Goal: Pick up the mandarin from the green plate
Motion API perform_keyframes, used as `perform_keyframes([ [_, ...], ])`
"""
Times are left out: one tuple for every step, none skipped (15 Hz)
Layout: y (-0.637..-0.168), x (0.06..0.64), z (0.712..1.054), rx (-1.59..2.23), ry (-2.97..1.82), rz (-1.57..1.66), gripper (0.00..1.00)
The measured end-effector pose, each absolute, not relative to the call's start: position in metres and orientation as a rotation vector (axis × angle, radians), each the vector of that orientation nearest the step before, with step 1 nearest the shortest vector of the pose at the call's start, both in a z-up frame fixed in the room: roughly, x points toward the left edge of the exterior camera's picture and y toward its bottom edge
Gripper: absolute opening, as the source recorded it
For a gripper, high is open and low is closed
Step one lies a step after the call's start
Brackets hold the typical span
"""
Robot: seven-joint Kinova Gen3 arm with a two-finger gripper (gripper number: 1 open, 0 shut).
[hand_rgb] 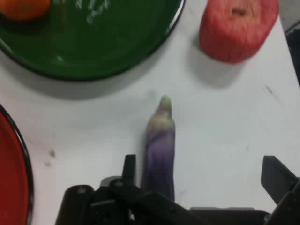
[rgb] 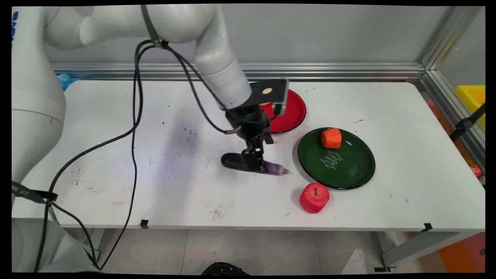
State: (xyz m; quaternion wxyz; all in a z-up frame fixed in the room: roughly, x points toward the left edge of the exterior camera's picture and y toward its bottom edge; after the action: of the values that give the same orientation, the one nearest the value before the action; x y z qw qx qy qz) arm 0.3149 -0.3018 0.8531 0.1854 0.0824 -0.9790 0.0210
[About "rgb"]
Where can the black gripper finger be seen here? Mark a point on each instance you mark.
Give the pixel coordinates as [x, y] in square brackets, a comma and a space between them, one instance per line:
[261, 159]
[250, 161]

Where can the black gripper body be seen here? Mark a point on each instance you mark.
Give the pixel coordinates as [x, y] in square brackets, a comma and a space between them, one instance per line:
[250, 122]

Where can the purple toy eggplant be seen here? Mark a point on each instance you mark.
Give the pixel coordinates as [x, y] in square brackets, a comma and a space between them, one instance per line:
[232, 161]

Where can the orange toy fruit block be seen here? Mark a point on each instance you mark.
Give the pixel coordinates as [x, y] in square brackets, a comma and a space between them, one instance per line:
[331, 138]

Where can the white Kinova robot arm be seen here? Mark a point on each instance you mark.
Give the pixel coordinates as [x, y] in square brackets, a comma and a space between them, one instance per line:
[35, 97]

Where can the red round plate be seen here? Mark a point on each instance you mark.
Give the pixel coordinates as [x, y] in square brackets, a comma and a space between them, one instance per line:
[293, 112]

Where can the red toy apple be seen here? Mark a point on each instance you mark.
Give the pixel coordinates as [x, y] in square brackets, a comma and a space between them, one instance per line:
[314, 198]

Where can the dark green round plate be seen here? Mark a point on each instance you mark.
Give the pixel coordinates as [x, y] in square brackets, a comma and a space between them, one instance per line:
[348, 166]

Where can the black object on floor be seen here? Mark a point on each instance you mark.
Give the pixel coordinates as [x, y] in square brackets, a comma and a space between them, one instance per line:
[224, 269]

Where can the black tape marker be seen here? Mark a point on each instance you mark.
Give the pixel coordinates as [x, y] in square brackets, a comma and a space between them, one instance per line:
[427, 227]
[144, 224]

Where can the grey table leg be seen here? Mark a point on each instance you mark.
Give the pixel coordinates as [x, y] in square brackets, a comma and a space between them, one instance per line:
[418, 246]

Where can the blue plastic bag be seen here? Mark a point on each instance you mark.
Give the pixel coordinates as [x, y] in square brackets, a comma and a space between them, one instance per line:
[66, 81]

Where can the yellow plastic bin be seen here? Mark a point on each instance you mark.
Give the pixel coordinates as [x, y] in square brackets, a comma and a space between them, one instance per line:
[472, 97]

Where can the orange box on floor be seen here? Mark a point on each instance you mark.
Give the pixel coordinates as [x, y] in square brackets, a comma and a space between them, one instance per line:
[465, 254]

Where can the horizontal aluminium frame rail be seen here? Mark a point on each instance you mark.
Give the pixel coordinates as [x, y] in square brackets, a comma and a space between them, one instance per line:
[329, 71]

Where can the slanted aluminium frame rail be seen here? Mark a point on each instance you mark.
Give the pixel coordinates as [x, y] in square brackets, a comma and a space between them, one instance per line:
[453, 104]

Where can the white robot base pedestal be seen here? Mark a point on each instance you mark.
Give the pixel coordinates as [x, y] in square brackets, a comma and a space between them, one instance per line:
[58, 248]

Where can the small red object beside rail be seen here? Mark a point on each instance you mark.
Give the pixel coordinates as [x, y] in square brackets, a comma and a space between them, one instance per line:
[475, 170]

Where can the vertical aluminium frame post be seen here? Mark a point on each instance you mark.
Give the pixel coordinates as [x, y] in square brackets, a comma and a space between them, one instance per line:
[449, 38]

